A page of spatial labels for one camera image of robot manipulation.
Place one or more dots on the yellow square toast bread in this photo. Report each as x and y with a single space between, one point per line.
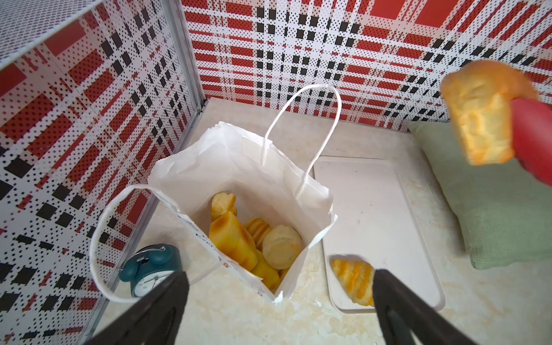
478 100

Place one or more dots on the beige plastic tray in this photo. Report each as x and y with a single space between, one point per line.
375 224

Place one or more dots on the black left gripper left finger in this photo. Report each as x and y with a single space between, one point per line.
154 319

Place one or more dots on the twisted braided yellow bread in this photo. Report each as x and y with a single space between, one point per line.
231 238

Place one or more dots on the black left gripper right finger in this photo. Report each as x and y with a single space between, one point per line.
404 317

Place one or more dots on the small shell-shaped yellow bread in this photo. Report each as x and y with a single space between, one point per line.
222 203

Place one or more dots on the green cushion pillow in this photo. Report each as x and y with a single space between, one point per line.
504 213

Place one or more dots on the striped croissant bread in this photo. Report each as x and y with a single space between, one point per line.
357 279

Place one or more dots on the long ridged yellow bread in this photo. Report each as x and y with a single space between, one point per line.
258 228

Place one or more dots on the round scored bread roll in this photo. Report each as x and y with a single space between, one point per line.
281 247

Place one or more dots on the red silicone metal tongs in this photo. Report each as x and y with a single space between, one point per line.
531 121

